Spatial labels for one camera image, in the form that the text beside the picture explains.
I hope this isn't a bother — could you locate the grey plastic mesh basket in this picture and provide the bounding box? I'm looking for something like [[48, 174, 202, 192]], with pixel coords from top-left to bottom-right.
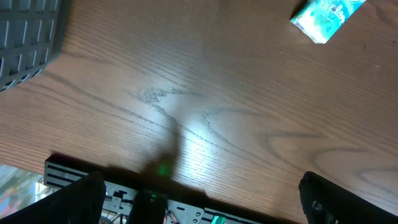
[[0, 0, 71, 91]]

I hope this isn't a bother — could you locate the teal tissue pack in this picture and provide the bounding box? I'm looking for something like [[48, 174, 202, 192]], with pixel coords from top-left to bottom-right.
[[290, 0, 366, 44]]

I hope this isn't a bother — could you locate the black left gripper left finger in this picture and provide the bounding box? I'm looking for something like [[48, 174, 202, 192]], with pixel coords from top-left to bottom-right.
[[1, 172, 106, 224]]

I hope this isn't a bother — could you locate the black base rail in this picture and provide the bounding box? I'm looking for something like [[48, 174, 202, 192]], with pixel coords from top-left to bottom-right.
[[43, 154, 280, 224]]

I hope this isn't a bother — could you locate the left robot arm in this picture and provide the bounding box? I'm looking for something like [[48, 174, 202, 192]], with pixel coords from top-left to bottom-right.
[[1, 171, 397, 223]]

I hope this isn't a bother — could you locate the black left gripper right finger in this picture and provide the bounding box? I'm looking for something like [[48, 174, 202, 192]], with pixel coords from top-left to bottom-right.
[[298, 171, 397, 224]]

